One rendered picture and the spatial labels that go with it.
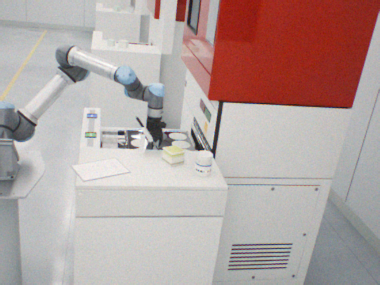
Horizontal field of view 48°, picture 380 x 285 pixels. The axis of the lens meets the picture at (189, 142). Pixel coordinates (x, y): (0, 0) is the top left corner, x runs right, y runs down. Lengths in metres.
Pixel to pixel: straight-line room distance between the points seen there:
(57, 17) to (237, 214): 8.29
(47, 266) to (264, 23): 1.90
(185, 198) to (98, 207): 0.35
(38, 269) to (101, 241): 1.02
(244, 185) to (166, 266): 0.59
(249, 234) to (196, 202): 0.69
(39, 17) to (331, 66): 8.54
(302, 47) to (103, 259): 1.30
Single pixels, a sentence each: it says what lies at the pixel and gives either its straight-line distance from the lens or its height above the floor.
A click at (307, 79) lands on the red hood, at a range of 2.13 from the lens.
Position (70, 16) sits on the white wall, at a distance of 10.10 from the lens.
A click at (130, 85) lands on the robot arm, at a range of 1.95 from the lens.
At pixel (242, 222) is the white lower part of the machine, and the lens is 2.38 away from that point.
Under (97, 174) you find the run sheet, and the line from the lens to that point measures 1.81.
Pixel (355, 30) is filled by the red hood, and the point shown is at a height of 1.60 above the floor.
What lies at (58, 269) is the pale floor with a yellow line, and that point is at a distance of 2.83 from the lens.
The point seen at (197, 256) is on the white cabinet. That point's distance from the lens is 1.99.
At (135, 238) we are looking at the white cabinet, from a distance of 1.88.
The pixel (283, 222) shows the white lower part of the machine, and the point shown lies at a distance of 2.47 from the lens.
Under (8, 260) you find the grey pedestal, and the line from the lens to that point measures 2.36.
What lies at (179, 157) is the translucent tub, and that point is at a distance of 1.91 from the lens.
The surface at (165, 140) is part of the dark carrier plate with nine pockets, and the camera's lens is 2.33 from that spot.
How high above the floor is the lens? 1.83
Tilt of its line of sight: 24 degrees down
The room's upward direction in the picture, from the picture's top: 7 degrees clockwise
